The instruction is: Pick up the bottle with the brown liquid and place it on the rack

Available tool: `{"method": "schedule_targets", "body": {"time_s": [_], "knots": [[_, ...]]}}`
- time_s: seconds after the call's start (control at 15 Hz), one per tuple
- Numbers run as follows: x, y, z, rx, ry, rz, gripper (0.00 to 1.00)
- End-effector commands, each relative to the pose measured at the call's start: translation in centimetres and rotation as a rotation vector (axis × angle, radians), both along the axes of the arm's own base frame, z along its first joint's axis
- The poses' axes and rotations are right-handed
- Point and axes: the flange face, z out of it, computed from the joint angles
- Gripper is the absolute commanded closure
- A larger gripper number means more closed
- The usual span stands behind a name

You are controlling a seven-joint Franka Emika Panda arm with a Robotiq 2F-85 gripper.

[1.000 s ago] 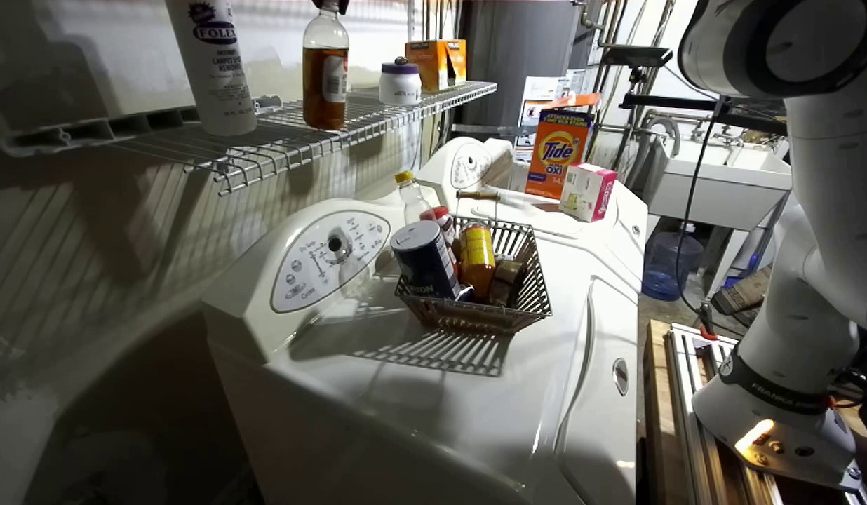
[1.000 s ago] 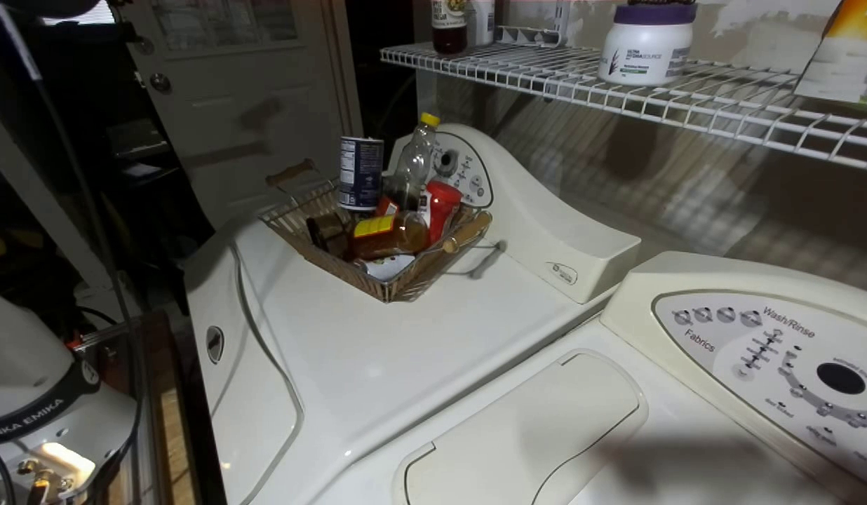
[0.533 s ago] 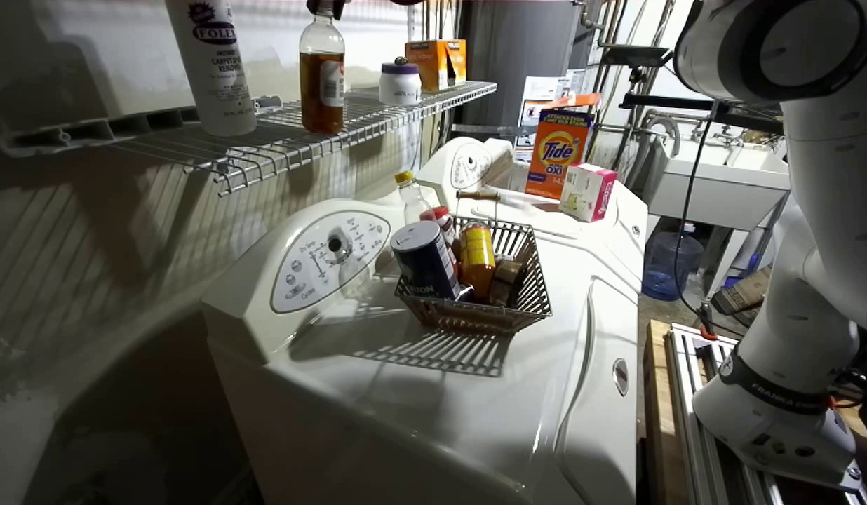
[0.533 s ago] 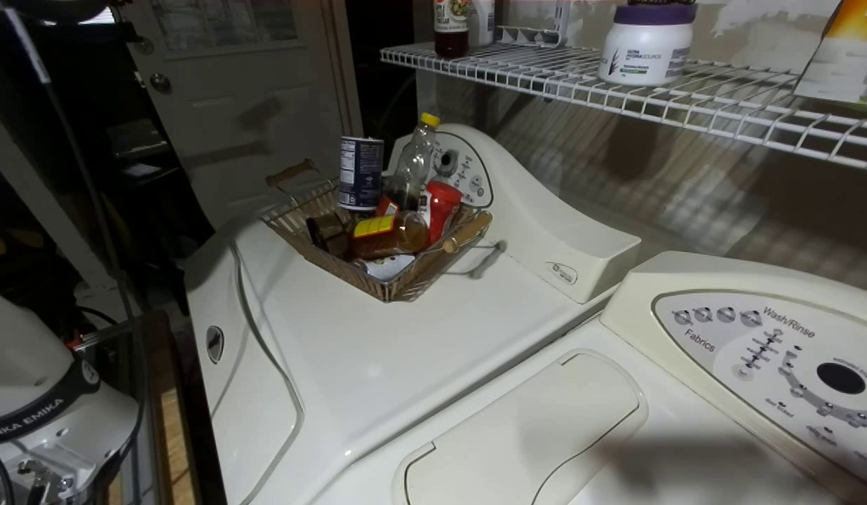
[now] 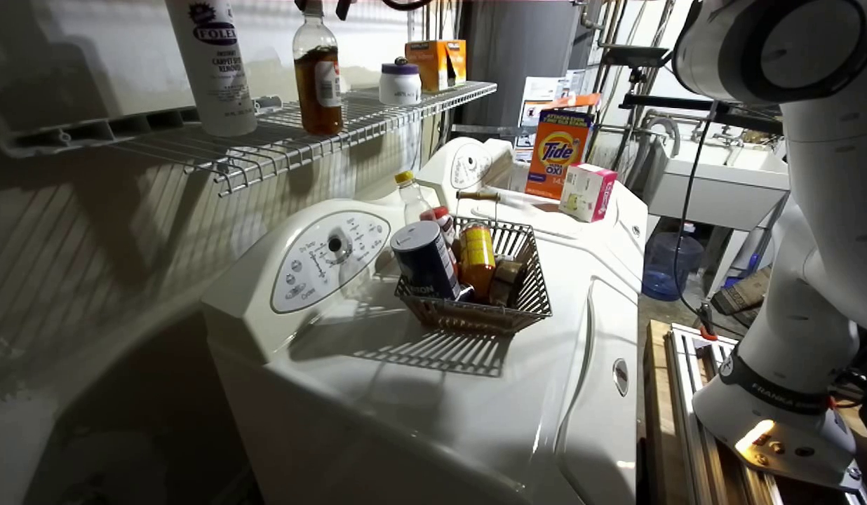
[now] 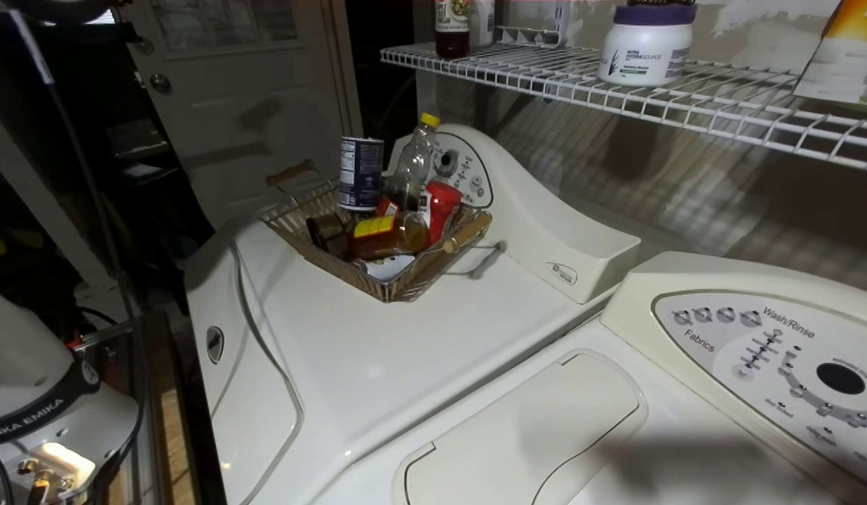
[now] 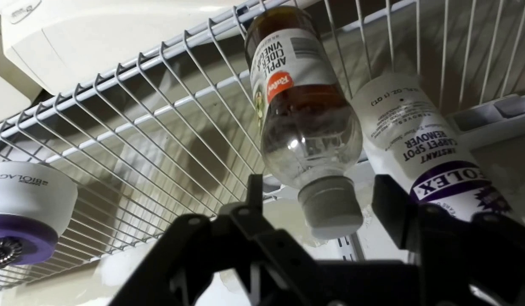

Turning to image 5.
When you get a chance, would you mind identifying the grey water heater tank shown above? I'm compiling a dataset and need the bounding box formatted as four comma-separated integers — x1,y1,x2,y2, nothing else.
460,0,585,107

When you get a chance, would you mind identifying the orange cardboard box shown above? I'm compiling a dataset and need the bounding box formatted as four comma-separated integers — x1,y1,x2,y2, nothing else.
401,36,471,91

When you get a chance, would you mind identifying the brown liquid bottle white cap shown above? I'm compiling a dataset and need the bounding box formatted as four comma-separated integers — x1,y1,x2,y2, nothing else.
293,6,348,139

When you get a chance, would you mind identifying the white utility sink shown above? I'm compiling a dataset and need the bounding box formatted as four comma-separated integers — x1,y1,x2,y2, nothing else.
648,136,792,233

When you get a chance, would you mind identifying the pink white small box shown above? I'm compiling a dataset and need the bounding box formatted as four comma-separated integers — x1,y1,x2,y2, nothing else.
558,161,621,223

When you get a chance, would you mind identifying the tall white plastic bottle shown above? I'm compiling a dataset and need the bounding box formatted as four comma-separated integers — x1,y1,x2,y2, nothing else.
164,0,262,139

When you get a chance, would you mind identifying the white wire wall shelf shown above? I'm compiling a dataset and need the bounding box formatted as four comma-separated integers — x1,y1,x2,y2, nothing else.
0,77,499,198

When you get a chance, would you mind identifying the yellow label brown bottle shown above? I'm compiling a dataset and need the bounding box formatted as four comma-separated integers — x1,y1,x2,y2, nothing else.
454,220,499,300

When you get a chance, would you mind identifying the orange Tide detergent box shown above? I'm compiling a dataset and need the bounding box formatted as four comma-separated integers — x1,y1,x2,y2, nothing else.
523,107,602,205

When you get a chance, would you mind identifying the clear bottle yellow cap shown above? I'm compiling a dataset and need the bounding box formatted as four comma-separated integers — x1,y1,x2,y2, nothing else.
394,167,437,226

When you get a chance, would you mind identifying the white washing machine oval panel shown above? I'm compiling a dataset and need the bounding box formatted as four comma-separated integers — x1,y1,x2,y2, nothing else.
200,189,646,505

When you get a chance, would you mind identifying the white jar purple lid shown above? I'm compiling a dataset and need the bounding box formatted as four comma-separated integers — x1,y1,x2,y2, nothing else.
376,55,425,107

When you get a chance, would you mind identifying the wooden robot platform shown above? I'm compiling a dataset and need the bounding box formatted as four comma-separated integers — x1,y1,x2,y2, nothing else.
639,316,867,505

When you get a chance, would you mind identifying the wire basket with wooden handle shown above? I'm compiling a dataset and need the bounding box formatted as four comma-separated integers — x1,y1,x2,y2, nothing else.
391,188,555,338

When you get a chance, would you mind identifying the blue water jug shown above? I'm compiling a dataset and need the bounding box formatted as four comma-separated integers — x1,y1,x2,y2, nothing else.
639,220,710,302

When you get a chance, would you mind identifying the blue white labelled can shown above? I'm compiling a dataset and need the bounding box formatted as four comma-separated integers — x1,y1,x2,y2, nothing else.
391,219,465,302

